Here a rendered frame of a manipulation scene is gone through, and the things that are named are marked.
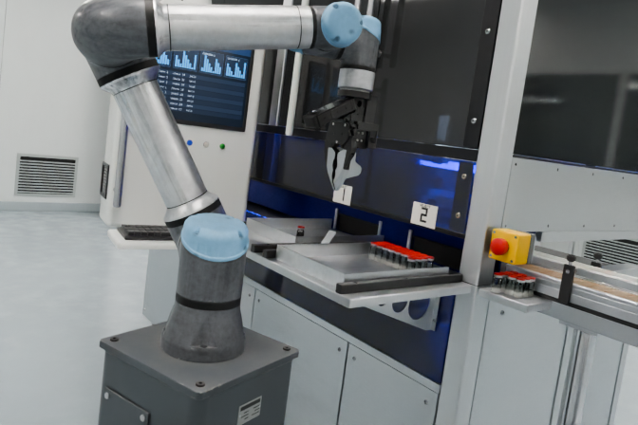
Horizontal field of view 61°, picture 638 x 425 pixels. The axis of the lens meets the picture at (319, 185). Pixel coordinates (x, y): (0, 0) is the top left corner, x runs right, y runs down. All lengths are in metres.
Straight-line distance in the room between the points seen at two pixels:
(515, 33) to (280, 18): 0.63
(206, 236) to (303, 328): 1.03
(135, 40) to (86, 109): 5.61
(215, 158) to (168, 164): 0.93
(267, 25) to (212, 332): 0.53
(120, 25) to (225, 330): 0.53
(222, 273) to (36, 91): 5.58
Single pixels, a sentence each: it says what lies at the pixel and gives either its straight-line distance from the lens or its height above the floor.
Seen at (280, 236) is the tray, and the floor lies 0.90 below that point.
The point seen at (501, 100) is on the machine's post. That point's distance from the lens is 1.37.
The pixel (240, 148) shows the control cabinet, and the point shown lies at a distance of 2.01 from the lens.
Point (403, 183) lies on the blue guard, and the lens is 1.53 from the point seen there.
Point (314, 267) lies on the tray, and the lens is 1.22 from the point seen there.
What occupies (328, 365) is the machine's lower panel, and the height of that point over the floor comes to 0.47.
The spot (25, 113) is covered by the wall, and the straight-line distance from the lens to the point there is 6.40.
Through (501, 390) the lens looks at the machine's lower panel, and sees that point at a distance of 1.64.
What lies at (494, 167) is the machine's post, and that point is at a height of 1.17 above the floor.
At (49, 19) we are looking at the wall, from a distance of 6.48.
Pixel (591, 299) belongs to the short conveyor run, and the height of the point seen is 0.91.
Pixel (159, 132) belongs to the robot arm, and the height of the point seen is 1.16.
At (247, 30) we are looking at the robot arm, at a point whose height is 1.35.
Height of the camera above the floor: 1.19
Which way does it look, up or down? 5 degrees down
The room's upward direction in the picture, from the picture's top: 8 degrees clockwise
